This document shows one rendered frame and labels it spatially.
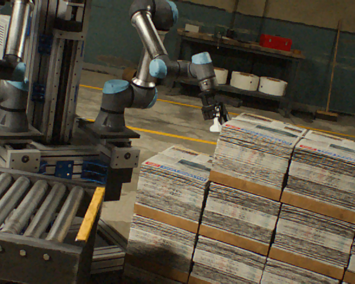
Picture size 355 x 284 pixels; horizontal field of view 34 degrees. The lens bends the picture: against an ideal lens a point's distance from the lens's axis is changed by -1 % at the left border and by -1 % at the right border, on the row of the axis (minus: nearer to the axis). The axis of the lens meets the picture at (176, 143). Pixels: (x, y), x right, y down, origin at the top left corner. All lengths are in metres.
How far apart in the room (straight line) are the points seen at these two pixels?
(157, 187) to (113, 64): 6.65
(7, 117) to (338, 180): 1.37
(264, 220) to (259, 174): 0.19
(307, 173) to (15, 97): 1.23
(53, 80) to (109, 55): 6.26
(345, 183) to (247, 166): 0.37
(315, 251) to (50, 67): 1.39
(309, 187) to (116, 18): 6.91
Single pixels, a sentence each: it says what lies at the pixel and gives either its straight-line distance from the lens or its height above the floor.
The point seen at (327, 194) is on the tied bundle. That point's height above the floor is 0.92.
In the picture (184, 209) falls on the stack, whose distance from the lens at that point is 2.34.
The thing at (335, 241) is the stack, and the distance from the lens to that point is 2.25.
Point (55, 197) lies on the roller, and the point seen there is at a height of 0.80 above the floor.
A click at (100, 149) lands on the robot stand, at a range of 2.75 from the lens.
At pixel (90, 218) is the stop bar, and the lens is 1.79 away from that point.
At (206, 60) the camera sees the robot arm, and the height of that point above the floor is 1.27.
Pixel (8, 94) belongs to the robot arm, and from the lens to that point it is 2.51.
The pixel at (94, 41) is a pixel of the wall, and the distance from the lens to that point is 8.91.
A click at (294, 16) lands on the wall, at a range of 8.95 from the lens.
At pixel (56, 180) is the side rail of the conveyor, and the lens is 2.11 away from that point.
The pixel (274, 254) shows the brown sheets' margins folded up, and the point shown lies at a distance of 2.30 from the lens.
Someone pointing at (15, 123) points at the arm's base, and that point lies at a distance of 2.53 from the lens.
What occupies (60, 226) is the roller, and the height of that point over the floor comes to 0.80.
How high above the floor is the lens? 1.55
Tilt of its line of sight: 15 degrees down
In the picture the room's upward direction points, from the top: 11 degrees clockwise
